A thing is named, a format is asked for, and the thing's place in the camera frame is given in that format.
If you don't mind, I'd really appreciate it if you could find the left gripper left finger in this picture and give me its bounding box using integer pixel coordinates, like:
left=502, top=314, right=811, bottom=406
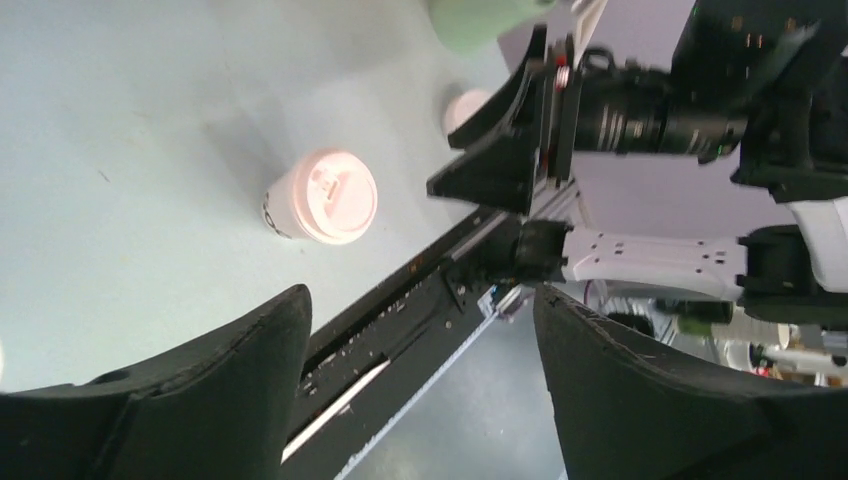
left=1, top=285, right=312, bottom=479

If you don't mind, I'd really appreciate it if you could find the stack of white lids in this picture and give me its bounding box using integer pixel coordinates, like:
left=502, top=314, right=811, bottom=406
left=442, top=89, right=492, bottom=135

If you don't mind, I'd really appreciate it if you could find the single white paper cup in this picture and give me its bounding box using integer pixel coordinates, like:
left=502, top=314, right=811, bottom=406
left=261, top=169, right=317, bottom=241

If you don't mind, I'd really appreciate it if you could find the white plastic cup lid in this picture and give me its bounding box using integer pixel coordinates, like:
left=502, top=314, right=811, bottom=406
left=287, top=148, right=378, bottom=245

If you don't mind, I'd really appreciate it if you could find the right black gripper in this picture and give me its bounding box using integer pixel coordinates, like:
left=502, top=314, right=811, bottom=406
left=426, top=25, right=583, bottom=214

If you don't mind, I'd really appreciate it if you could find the green straw holder cup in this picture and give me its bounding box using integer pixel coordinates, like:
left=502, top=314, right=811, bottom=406
left=428, top=0, right=557, bottom=54

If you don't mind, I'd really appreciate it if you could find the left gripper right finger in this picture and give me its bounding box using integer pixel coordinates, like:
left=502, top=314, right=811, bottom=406
left=533, top=285, right=847, bottom=479

